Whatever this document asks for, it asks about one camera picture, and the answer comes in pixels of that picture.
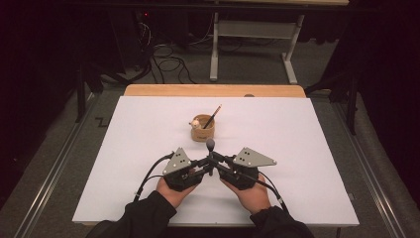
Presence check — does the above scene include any black metal stand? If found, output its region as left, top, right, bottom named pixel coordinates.
left=304, top=69, right=361, bottom=136
left=74, top=61, right=112, bottom=124

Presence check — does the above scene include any black floor cable bundle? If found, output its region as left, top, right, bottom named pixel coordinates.
left=138, top=19, right=198, bottom=85

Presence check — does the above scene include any white metal desk frame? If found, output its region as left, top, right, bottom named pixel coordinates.
left=204, top=0, right=351, bottom=84

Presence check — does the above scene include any metal floor rail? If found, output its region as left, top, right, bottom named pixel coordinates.
left=332, top=101, right=408, bottom=238
left=13, top=93, right=101, bottom=238

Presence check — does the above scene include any round wooden brush holder cup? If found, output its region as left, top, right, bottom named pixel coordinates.
left=190, top=114, right=216, bottom=143

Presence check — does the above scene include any dark equipment box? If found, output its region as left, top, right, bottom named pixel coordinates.
left=108, top=9, right=157, bottom=73

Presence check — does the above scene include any black makeup brush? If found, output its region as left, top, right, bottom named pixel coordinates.
left=205, top=138, right=216, bottom=177

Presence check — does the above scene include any person's left hand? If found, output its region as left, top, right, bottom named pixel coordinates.
left=156, top=168, right=199, bottom=209

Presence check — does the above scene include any person's right hand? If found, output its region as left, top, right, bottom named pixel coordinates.
left=220, top=174, right=272, bottom=215

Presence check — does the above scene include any white table cover board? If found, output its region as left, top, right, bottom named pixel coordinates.
left=71, top=95, right=361, bottom=228

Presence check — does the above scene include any left hand-held gripper black cable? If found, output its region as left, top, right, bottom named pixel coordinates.
left=133, top=152, right=175, bottom=203

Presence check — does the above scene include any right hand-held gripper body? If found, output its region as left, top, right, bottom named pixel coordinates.
left=219, top=147, right=277, bottom=191

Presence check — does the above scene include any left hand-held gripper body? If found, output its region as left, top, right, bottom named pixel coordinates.
left=161, top=147, right=204, bottom=192

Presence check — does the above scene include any thin black wooden-tipped brush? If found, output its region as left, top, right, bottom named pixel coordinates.
left=202, top=104, right=223, bottom=130

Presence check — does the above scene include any hand-held gripper black cable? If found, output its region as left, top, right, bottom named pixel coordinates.
left=227, top=165, right=290, bottom=213
left=133, top=152, right=175, bottom=203

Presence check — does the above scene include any right hand-held gripper black cable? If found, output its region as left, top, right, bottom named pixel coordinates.
left=227, top=165, right=290, bottom=213

